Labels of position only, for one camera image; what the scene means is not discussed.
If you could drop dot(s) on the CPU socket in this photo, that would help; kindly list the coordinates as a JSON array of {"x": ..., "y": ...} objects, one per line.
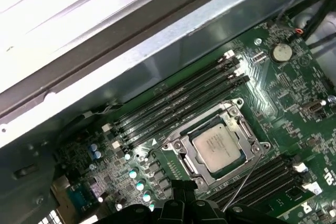
[{"x": 176, "y": 147}]

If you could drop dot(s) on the silver CPU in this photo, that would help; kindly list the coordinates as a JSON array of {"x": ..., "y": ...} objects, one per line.
[{"x": 215, "y": 150}]

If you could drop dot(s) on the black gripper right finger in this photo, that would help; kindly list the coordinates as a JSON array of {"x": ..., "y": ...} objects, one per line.
[{"x": 204, "y": 213}]

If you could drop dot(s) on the green motherboard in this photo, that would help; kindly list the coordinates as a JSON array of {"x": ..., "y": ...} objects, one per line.
[{"x": 288, "y": 103}]

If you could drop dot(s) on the metal socket cover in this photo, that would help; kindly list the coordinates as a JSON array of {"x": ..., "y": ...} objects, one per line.
[{"x": 247, "y": 131}]

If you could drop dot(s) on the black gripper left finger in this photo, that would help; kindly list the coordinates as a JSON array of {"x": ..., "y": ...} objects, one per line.
[{"x": 170, "y": 213}]

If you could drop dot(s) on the black and grey PC case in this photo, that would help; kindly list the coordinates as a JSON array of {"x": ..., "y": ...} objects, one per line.
[{"x": 157, "y": 51}]

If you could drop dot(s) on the round coin battery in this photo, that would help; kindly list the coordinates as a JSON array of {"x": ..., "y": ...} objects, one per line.
[{"x": 282, "y": 52}]

